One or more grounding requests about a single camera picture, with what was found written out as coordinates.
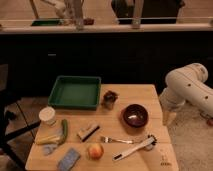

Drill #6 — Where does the blue sponge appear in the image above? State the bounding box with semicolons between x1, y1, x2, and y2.
58;148;80;171

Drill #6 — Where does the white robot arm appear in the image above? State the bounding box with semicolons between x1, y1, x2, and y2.
159;63;213;126

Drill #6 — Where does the red yellow apple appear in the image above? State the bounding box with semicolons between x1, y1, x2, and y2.
87;143;104;160

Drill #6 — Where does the black chair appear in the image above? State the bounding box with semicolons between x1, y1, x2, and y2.
0;64;40;169

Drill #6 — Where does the green cucumber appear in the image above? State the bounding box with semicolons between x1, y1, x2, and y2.
59;119;68;145

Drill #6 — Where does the grey crumpled cloth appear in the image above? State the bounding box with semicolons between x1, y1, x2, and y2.
43;144;58;155

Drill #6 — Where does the green plastic tray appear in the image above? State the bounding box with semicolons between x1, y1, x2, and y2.
48;76;101;110

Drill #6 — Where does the silver fork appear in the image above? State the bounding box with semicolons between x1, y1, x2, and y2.
100;136;133;144

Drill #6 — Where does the wooden whiteboard eraser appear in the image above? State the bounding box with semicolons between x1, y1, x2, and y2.
77;124;100;142

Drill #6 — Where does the dark red bowl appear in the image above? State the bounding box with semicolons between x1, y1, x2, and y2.
122;104;149;128

